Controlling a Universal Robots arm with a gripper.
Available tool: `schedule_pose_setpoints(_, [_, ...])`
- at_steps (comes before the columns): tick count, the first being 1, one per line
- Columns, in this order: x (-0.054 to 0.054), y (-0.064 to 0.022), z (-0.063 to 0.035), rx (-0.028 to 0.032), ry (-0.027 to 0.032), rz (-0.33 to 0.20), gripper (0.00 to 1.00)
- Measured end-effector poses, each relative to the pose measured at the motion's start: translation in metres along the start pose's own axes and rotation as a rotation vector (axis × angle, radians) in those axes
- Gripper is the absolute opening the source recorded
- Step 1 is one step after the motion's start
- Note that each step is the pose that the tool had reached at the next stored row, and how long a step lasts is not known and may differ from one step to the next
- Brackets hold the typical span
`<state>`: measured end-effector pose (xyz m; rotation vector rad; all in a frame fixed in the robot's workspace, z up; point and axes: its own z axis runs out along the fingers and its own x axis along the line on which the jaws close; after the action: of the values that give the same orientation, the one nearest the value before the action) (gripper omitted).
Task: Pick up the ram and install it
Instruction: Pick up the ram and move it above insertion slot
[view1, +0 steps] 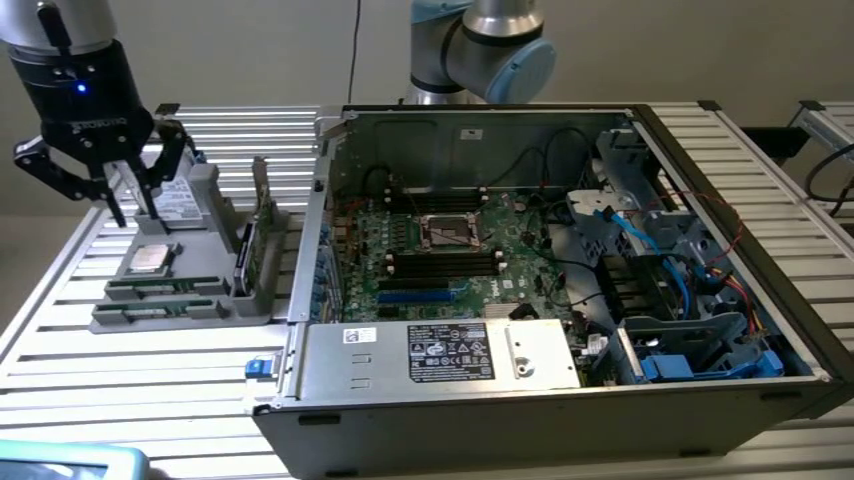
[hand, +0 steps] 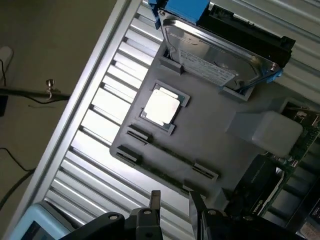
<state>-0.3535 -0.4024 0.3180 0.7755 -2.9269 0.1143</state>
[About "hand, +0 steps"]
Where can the grey plastic parts rack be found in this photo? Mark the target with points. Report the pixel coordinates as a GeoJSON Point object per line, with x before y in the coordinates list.
{"type": "Point", "coordinates": [205, 130]}

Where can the light blue teach pendant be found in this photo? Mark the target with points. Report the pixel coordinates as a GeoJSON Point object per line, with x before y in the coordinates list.
{"type": "Point", "coordinates": [37, 225]}

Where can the blue disk mounting bracket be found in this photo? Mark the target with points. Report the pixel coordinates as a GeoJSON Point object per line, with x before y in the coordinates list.
{"type": "Point", "coordinates": [185, 10]}

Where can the green black graphics card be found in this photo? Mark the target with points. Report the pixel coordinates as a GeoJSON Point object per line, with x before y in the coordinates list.
{"type": "Point", "coordinates": [255, 175]}

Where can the dark green RAM stick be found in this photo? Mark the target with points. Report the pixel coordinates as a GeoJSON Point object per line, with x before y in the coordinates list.
{"type": "Point", "coordinates": [172, 154]}
{"type": "Point", "coordinates": [162, 175]}

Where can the silver CPU chip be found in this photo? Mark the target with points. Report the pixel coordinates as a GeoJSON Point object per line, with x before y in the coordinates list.
{"type": "Point", "coordinates": [162, 106]}

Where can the silver hard disk drive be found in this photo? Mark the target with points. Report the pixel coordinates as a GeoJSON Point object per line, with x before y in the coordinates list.
{"type": "Point", "coordinates": [200, 47]}

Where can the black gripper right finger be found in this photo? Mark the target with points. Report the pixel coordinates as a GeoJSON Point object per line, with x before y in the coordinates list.
{"type": "Point", "coordinates": [212, 227]}

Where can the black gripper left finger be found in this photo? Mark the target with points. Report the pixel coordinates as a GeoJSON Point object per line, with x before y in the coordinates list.
{"type": "Point", "coordinates": [143, 225]}

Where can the black rectangular box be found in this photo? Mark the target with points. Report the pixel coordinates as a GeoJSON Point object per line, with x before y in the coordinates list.
{"type": "Point", "coordinates": [245, 32]}

